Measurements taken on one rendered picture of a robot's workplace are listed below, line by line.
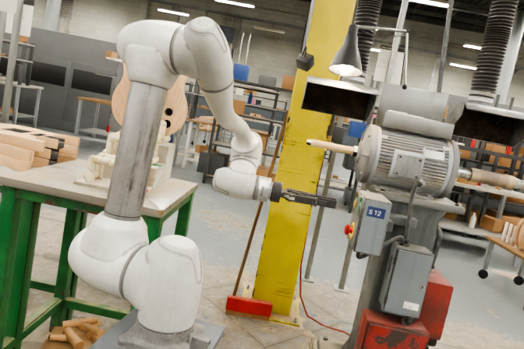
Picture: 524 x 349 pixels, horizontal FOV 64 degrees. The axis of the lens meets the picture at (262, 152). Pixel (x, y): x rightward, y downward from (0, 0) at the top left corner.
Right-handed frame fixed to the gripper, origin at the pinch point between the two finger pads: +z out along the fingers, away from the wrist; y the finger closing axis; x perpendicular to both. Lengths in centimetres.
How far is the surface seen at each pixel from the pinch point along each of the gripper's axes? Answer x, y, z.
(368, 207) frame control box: 1.7, 3.3, 14.3
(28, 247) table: -45, -10, -113
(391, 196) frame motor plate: 3.7, -19.8, 27.7
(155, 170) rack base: -6, -21, -70
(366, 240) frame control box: -9.9, 3.2, 16.1
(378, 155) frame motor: 19.0, -19.4, 18.8
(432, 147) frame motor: 26, -22, 40
